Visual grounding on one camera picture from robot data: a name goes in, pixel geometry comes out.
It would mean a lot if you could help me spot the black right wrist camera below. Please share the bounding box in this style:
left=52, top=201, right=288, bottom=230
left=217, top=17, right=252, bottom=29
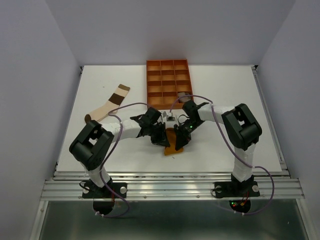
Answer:
left=182, top=100, right=198, bottom=119

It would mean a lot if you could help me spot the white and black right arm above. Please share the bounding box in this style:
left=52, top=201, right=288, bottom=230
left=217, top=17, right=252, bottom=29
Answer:
left=173, top=100, right=262, bottom=195

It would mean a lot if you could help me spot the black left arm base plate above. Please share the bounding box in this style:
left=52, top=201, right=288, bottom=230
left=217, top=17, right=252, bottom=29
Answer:
left=79, top=180, right=128, bottom=199

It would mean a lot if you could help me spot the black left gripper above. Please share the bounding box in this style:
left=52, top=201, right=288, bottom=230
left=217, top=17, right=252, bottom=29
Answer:
left=147, top=122, right=170, bottom=148

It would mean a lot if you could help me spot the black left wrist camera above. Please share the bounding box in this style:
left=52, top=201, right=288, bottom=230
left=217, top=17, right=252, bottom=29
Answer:
left=142, top=107, right=162, bottom=125

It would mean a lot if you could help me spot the mustard yellow sock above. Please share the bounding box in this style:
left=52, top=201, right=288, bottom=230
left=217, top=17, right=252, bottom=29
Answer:
left=164, top=127, right=184, bottom=156

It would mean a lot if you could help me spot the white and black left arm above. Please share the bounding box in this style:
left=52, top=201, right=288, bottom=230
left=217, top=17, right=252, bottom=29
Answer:
left=69, top=117, right=170, bottom=197

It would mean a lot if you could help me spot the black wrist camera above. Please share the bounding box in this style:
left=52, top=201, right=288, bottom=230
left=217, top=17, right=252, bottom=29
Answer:
left=182, top=100, right=198, bottom=119
left=142, top=107, right=162, bottom=125

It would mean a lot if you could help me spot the tan sock with red cuff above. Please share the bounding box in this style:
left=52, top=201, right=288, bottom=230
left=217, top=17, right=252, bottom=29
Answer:
left=177, top=92, right=192, bottom=103

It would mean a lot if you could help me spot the orange compartment tray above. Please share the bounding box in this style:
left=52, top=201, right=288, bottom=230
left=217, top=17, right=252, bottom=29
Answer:
left=146, top=59, right=193, bottom=110

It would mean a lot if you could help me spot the cream and brown striped sock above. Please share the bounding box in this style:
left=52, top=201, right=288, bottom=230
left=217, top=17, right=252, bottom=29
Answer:
left=84, top=84, right=131, bottom=123

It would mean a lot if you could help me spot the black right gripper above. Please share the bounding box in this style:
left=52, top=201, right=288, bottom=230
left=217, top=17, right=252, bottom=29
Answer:
left=173, top=118, right=204, bottom=150

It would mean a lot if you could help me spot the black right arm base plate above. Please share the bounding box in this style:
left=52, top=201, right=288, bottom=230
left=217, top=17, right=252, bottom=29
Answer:
left=211, top=181, right=261, bottom=199

